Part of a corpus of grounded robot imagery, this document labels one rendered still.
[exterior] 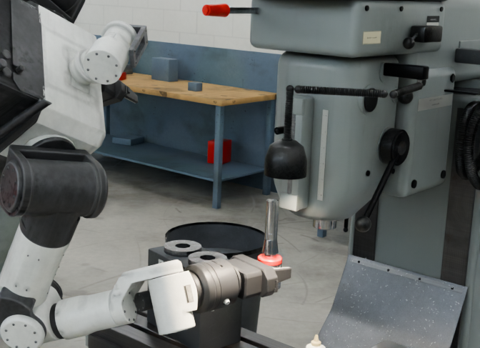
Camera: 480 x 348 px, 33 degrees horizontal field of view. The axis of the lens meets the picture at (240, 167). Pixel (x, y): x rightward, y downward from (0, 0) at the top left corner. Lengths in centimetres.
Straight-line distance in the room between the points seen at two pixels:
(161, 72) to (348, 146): 596
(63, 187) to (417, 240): 96
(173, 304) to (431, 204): 76
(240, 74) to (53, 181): 594
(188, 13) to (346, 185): 616
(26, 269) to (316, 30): 64
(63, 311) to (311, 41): 64
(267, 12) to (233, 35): 572
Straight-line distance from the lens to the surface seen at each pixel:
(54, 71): 141
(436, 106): 170
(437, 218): 193
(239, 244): 391
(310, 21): 145
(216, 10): 142
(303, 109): 147
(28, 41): 141
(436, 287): 195
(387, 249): 201
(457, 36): 177
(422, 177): 169
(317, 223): 161
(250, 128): 716
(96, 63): 137
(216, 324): 185
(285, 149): 134
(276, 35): 150
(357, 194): 153
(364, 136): 151
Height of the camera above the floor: 174
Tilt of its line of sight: 13 degrees down
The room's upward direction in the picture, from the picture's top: 2 degrees clockwise
